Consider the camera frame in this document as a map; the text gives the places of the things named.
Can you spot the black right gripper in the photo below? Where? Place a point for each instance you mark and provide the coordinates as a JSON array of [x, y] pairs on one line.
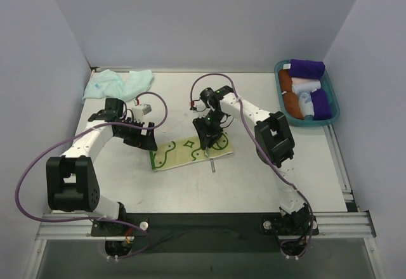
[[208, 136]]

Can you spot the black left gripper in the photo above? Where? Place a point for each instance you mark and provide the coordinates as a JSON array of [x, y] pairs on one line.
[[139, 137]]

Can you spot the green and yellow patterned towel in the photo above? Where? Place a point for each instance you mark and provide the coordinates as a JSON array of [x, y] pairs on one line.
[[187, 151]]

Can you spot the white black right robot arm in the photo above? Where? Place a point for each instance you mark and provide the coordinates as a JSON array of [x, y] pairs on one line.
[[272, 138]]

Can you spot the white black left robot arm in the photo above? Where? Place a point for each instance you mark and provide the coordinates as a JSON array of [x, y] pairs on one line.
[[72, 185]]

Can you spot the light mint crumpled towel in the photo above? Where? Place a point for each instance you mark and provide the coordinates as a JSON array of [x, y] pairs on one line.
[[109, 84]]

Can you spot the orange brown rolled towel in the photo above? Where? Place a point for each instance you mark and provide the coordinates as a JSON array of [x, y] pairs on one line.
[[290, 99]]

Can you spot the white blue rolled towel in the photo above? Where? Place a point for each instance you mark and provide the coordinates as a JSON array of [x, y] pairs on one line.
[[305, 102]]

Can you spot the pink rolled towel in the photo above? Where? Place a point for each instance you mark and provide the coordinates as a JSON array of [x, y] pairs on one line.
[[306, 84]]

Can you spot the teal plastic basket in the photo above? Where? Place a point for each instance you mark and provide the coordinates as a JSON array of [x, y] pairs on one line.
[[326, 85]]

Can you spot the purple rolled towel top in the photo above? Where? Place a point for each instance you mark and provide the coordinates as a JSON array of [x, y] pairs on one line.
[[306, 69]]

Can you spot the purple rolled towel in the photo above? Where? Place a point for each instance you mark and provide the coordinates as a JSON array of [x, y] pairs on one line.
[[322, 109], [306, 69]]

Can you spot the purple rolled towel right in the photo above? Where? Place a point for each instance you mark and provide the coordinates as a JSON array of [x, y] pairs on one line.
[[322, 109]]

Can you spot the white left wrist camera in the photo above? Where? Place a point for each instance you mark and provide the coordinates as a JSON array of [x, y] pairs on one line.
[[140, 110]]

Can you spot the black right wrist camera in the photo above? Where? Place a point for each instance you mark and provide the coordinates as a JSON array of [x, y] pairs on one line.
[[209, 97]]

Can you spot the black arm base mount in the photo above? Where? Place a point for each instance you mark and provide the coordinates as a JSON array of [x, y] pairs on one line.
[[207, 233]]

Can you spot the aluminium frame rail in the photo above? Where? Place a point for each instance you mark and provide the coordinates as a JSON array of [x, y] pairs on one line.
[[325, 225]]

